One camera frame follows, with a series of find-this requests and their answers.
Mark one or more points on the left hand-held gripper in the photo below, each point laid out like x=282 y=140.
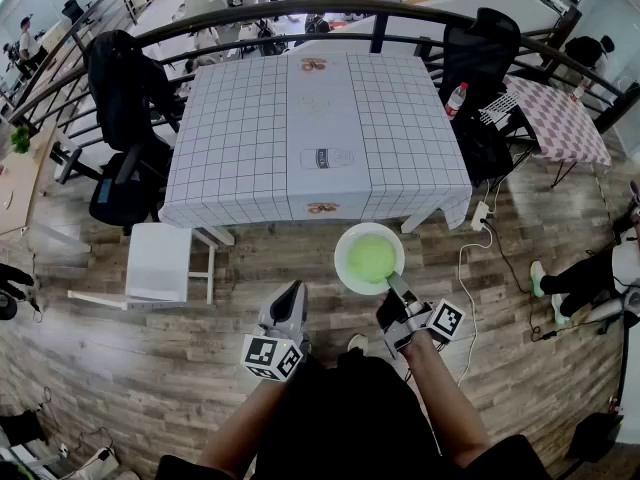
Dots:
x=272 y=358

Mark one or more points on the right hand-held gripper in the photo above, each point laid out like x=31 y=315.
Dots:
x=445 y=320

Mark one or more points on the white round bowl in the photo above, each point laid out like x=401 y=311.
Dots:
x=342 y=268

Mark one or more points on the person's right forearm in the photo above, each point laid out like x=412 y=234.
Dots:
x=445 y=398

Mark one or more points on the person's left forearm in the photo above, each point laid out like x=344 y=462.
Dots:
x=250 y=418

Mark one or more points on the table with grid tablecloth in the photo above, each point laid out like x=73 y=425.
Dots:
x=240 y=138

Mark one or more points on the person's white shoe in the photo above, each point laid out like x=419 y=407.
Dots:
x=358 y=343

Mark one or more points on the white power strip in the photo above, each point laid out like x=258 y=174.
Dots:
x=480 y=215

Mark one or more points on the person's black clothing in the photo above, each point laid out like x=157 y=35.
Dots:
x=350 y=418

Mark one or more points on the white stool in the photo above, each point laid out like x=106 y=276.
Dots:
x=157 y=258

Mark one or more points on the red label plastic bottle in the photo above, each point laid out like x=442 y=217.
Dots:
x=456 y=100

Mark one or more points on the black bag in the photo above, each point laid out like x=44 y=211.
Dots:
x=595 y=435

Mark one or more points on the white power adapter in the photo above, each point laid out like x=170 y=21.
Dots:
x=97 y=460

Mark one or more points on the pink checked table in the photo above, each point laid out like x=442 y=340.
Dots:
x=565 y=123

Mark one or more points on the black mesh office chair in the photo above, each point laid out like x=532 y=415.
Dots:
x=480 y=53

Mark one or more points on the small plastic bottle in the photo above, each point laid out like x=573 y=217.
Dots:
x=577 y=93

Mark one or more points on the light wooden desk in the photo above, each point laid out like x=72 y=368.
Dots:
x=20 y=188

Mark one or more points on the dark metal railing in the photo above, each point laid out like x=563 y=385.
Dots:
x=300 y=7

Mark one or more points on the small green plant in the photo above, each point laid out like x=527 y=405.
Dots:
x=20 y=140

